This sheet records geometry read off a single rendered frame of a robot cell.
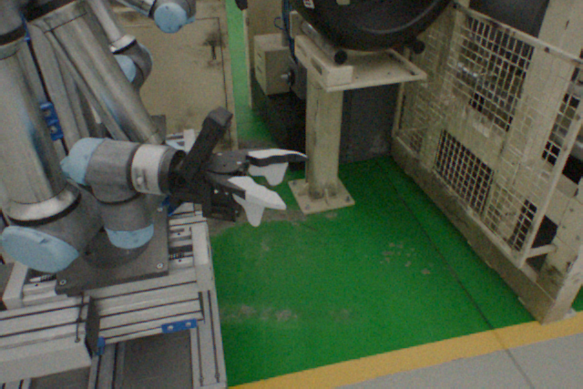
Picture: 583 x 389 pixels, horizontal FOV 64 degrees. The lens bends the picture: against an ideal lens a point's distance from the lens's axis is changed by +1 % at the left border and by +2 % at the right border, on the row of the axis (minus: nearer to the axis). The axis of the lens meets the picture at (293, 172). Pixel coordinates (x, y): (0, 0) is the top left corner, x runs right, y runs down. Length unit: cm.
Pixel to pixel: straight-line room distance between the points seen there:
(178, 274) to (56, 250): 33
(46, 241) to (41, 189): 9
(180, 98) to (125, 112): 142
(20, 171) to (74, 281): 33
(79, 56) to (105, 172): 20
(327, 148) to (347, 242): 44
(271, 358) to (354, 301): 40
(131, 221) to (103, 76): 24
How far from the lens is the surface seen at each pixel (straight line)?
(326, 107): 202
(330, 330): 179
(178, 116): 228
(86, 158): 75
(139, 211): 79
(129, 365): 154
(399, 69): 171
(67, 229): 88
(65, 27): 82
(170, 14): 128
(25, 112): 78
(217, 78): 222
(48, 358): 111
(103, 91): 83
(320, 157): 214
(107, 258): 105
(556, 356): 195
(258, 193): 60
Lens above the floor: 144
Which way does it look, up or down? 35 degrees down
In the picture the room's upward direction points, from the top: straight up
